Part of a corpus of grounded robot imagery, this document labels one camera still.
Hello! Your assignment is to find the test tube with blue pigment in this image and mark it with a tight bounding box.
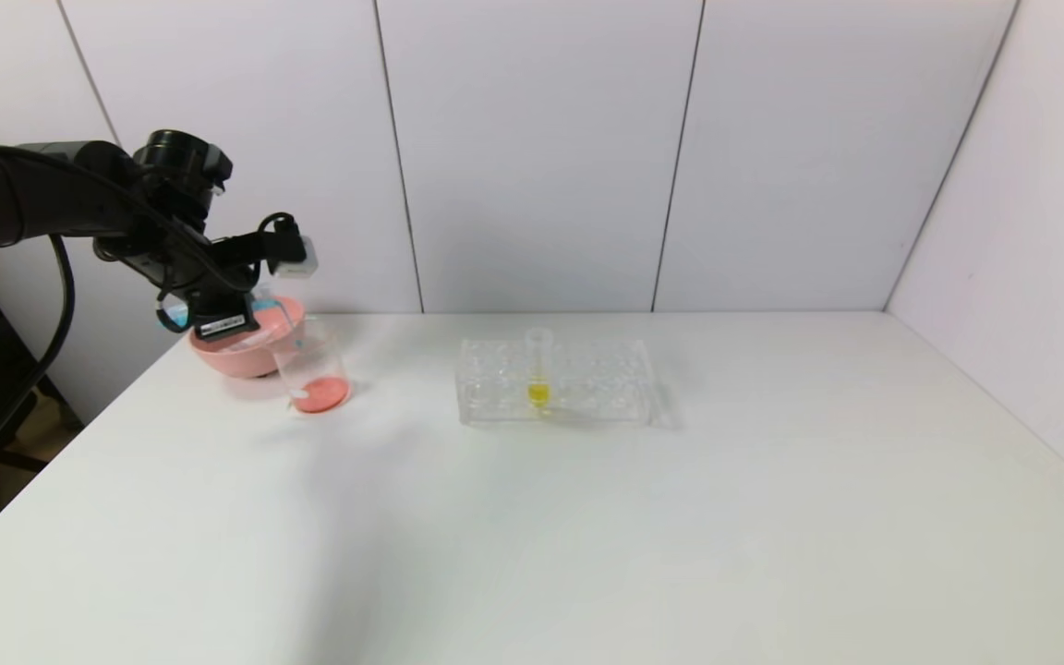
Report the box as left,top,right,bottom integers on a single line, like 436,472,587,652
165,292,308,354

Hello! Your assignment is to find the test tube with yellow pigment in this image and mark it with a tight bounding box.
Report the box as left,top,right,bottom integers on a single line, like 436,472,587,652
525,327,554,414

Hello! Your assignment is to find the clear plastic test tube rack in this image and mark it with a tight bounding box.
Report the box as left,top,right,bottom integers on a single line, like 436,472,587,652
456,336,655,427

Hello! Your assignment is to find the clear glass beaker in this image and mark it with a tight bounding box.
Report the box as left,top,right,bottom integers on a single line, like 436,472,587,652
272,317,351,416

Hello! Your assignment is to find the pink plastic bowl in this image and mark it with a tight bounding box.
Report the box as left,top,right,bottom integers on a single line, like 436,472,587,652
187,296,308,381

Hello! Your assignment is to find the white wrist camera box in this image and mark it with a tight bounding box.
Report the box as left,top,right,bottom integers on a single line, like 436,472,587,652
274,235,320,279

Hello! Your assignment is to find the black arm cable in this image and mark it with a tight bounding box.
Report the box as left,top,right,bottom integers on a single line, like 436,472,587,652
0,115,304,487

